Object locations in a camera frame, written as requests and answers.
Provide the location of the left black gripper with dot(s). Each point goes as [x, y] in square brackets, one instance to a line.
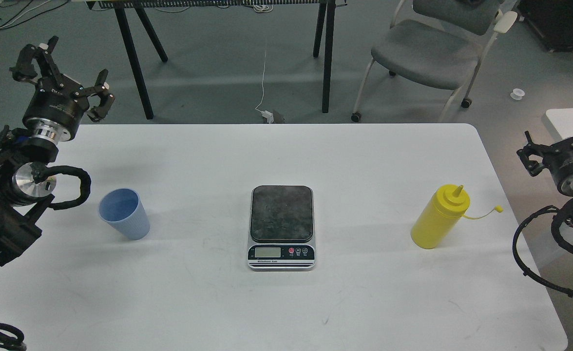
[59, 101]

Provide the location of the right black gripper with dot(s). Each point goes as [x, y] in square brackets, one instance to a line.
[557, 158]

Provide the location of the yellow squeeze bottle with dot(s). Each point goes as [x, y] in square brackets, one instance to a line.
[445, 208]

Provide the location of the blue ribbed plastic cup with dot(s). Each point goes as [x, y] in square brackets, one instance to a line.
[123, 210]

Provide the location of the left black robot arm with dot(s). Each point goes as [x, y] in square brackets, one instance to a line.
[29, 185]

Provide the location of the digital kitchen scale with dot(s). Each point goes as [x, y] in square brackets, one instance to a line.
[281, 233]

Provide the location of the white side table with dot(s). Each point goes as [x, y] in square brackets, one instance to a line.
[559, 123]

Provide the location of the small white spool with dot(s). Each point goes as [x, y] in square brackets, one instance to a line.
[517, 94]

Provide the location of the black cabinet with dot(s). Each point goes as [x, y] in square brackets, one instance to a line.
[551, 21]

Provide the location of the grey office chair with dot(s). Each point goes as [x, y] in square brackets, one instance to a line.
[434, 57]

